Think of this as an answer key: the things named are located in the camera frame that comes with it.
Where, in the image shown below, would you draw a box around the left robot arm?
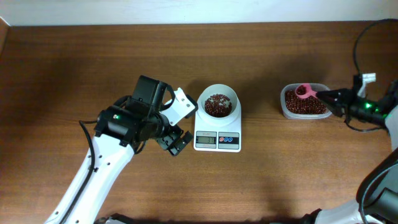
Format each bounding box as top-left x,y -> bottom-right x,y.
46,75 -> 198,223

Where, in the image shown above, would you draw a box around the black cable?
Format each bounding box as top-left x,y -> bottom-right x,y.
352,18 -> 398,75
58,119 -> 98,224

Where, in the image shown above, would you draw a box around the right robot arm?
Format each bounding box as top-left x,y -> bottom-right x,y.
306,81 -> 397,223

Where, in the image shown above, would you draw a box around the white digital kitchen scale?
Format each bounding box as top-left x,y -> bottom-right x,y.
193,99 -> 243,152

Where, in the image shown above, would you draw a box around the clear plastic bean container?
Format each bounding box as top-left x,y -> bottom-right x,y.
280,83 -> 332,120

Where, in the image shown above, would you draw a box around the beans in white bowl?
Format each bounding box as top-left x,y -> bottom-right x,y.
205,94 -> 233,118

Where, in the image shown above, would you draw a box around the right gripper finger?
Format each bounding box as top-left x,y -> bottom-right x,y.
318,96 -> 345,117
316,88 -> 348,101

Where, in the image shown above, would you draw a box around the right black cable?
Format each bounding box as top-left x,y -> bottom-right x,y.
352,18 -> 398,75

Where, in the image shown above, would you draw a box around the left black cable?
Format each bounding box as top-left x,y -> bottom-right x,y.
58,119 -> 98,224

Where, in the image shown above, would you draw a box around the white round bowl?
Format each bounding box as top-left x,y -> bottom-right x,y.
198,84 -> 239,118

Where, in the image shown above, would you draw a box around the red adzuki beans pile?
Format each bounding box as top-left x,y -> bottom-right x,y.
285,90 -> 326,114

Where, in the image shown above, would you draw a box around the pink measuring scoop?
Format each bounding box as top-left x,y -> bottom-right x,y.
295,83 -> 317,99

